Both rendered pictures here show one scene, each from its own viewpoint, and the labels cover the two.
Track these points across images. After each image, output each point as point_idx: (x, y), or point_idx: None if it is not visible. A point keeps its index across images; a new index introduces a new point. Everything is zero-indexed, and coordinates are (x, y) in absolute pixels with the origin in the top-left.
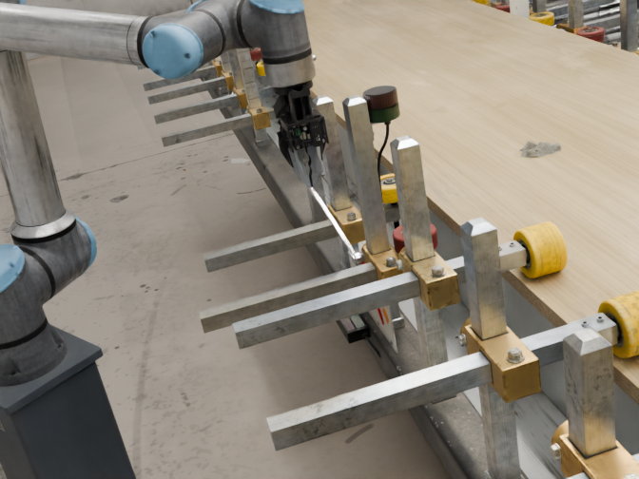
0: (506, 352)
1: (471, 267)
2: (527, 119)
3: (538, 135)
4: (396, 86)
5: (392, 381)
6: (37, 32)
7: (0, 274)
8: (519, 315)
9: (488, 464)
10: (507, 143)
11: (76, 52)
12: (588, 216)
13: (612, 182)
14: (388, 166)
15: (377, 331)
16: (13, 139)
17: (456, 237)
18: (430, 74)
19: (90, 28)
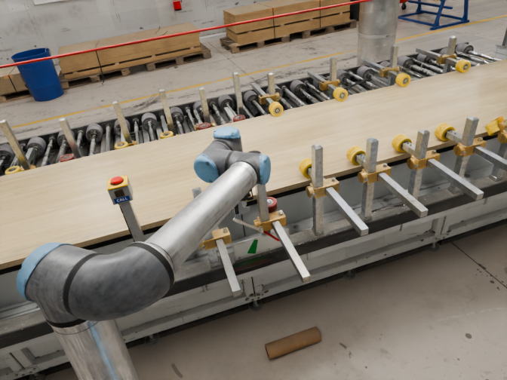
0: (382, 167)
1: (375, 151)
2: (166, 176)
3: (188, 173)
4: (61, 219)
5: (396, 188)
6: (220, 211)
7: None
8: (283, 206)
9: (365, 214)
10: (191, 181)
11: (234, 206)
12: (271, 165)
13: None
14: None
15: (271, 250)
16: (130, 364)
17: (229, 214)
18: (58, 206)
19: (238, 185)
